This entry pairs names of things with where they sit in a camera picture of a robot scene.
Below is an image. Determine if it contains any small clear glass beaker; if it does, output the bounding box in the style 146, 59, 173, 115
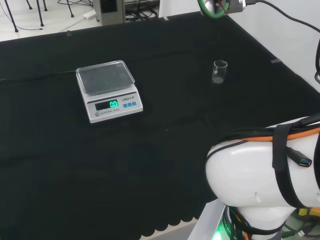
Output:
211, 59, 229, 84

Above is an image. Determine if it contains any white electronic balance steel pan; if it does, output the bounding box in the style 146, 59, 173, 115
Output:
75, 59, 144, 124

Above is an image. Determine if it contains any black bench cloth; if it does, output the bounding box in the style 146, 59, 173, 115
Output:
0, 12, 320, 240

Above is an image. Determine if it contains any black tripod leg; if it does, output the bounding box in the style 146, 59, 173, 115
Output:
0, 0, 20, 33
35, 0, 45, 28

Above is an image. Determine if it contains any grey metal post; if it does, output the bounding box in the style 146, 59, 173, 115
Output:
93, 0, 126, 26

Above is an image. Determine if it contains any black balance power cable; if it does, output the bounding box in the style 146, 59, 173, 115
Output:
0, 70, 77, 84

